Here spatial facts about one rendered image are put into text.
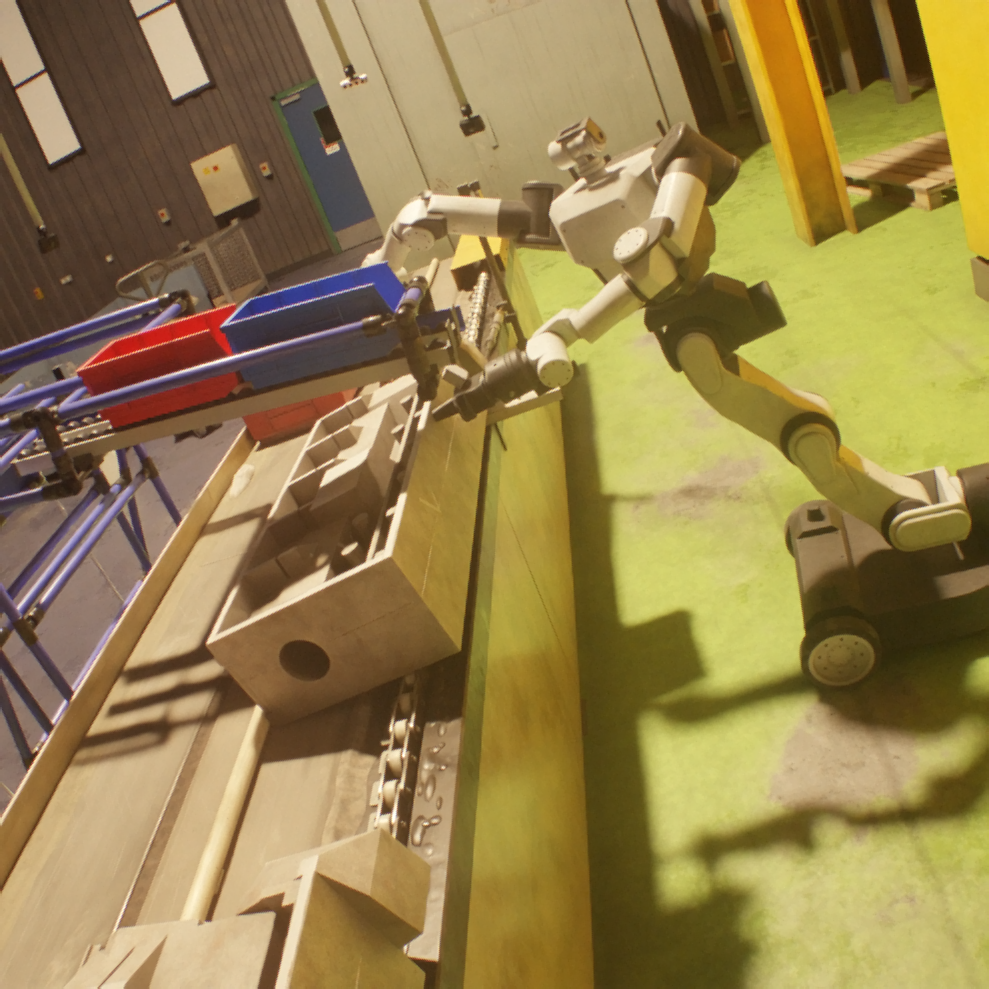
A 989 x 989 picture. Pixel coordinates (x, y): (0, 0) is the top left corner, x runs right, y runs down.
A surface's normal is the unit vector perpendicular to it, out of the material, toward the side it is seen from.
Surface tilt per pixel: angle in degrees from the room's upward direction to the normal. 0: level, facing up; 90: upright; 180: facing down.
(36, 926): 0
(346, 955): 80
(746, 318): 90
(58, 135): 90
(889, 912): 0
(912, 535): 90
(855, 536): 0
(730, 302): 90
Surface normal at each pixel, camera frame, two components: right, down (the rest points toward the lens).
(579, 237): -0.54, 0.62
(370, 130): -0.05, 0.46
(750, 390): 0.21, 0.61
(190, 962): -0.50, -0.78
